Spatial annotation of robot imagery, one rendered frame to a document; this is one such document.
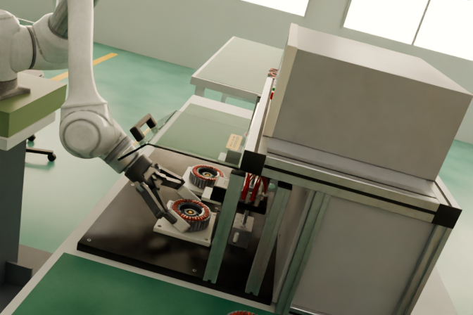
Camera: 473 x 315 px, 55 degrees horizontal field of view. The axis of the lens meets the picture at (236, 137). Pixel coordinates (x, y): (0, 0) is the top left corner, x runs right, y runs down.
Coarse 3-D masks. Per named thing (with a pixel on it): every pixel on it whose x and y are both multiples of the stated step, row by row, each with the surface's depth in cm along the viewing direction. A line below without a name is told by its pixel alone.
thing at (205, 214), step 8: (176, 200) 124; (184, 200) 124; (192, 200) 125; (176, 208) 119; (184, 208) 124; (192, 208) 124; (200, 208) 123; (208, 208) 124; (184, 216) 117; (192, 216) 120; (200, 216) 119; (208, 216) 121; (192, 224) 116; (200, 224) 117
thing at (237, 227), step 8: (240, 216) 123; (248, 216) 124; (240, 224) 119; (248, 224) 120; (232, 232) 117; (240, 232) 117; (248, 232) 117; (232, 240) 118; (240, 240) 118; (248, 240) 118
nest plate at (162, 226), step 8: (168, 208) 125; (160, 224) 117; (168, 224) 118; (208, 224) 123; (160, 232) 116; (168, 232) 116; (176, 232) 116; (184, 232) 117; (192, 232) 118; (200, 232) 118; (208, 232) 119; (192, 240) 115; (200, 240) 115; (208, 240) 116
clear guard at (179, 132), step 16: (176, 112) 114; (160, 128) 103; (176, 128) 105; (192, 128) 107; (208, 128) 110; (224, 128) 112; (240, 128) 115; (144, 144) 94; (160, 144) 95; (176, 144) 96; (192, 144) 98; (208, 144) 101; (224, 144) 103; (240, 144) 105; (208, 160) 93; (224, 160) 95; (240, 160) 97
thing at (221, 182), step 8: (216, 184) 115; (224, 184) 116; (208, 192) 119; (216, 192) 115; (224, 192) 114; (248, 192) 120; (208, 200) 116; (216, 200) 115; (240, 200) 115; (248, 200) 115; (256, 200) 117; (248, 208) 115; (256, 208) 114; (264, 208) 114
